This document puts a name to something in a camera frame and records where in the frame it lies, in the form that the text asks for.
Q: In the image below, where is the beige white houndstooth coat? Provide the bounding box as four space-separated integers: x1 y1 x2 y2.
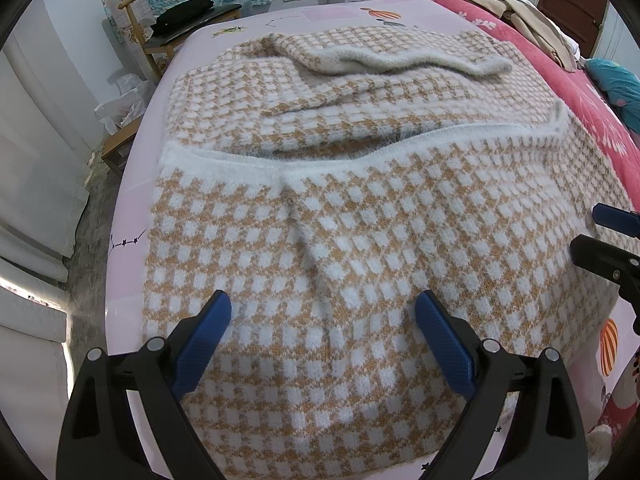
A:
141 24 634 478

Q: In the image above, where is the beige clothes pile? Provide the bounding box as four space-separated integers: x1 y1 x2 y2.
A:
466 0 580 72

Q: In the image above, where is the pink bed sheet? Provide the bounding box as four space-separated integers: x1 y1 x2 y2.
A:
52 0 640 480

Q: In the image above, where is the teal garment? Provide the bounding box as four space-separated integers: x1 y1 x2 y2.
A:
585 58 640 134

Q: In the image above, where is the pink floral blanket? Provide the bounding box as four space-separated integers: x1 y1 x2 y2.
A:
433 0 640 209

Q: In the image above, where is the small wooden stool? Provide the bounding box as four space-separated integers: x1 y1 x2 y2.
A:
101 116 142 178

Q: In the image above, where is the dark red wooden door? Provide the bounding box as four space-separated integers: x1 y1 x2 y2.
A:
537 0 608 58

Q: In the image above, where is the white curtain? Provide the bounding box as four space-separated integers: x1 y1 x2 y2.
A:
0 0 97 441

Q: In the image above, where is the white plastic bag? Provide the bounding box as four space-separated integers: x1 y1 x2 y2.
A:
94 73 155 136

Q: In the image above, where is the wooden chair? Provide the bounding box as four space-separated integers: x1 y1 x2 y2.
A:
117 0 242 80

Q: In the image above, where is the black garment on chair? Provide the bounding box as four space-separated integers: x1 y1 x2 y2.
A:
151 0 214 37

